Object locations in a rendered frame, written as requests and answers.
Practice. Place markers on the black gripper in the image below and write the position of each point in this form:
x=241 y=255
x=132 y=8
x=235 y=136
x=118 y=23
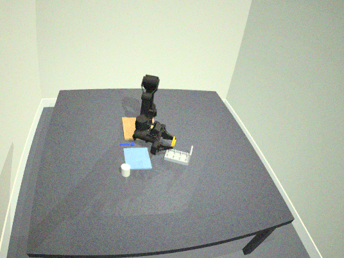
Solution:
x=156 y=145

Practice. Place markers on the grey dish rack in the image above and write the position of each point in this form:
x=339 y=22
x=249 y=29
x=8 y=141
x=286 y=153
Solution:
x=178 y=156

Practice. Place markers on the white cylinder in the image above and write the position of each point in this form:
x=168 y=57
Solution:
x=125 y=170

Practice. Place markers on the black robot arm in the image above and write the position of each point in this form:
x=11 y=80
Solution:
x=148 y=111

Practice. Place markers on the light blue flat mat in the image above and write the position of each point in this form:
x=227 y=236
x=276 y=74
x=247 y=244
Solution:
x=137 y=158

